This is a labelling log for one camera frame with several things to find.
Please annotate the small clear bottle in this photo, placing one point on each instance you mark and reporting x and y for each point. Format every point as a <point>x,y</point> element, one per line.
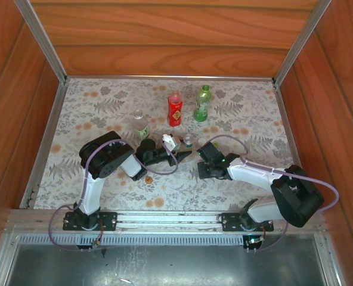
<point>188,142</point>

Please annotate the aluminium frame rail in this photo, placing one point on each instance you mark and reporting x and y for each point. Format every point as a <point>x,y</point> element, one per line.
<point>164,77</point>
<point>284,113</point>
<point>45,146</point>

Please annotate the aluminium frame post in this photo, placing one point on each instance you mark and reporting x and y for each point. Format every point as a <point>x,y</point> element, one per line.
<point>300,41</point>
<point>43,41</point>

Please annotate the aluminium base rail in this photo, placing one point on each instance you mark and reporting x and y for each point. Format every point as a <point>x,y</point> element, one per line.
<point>164,219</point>

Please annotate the green plastic bottle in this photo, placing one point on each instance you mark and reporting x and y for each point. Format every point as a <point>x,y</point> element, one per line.
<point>201,107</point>

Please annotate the clear bottle with green label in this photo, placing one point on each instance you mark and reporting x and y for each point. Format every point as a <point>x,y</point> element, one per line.
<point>140,125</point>

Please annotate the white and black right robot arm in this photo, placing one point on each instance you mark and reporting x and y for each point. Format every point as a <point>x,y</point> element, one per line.
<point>254,174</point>

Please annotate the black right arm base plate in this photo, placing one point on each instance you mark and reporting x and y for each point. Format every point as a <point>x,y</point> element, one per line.
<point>228,222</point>

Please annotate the floral tablecloth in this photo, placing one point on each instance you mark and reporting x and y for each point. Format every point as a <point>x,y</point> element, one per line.
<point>176,196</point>

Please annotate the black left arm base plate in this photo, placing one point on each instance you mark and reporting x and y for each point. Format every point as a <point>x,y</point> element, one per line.
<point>108,222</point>

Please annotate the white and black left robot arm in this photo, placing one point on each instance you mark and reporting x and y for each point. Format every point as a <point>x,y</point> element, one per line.
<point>91,190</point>

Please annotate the orange bottle cap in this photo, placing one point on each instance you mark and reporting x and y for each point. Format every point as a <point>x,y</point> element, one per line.
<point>148,179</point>

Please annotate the grey metal sheet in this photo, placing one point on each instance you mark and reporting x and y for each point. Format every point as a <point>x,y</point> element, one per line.
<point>164,265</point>

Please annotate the small connector board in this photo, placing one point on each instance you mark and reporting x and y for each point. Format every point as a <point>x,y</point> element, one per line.
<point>255,241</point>
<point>96,242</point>

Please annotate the red plastic bottle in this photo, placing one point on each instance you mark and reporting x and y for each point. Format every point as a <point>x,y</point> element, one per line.
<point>175,113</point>

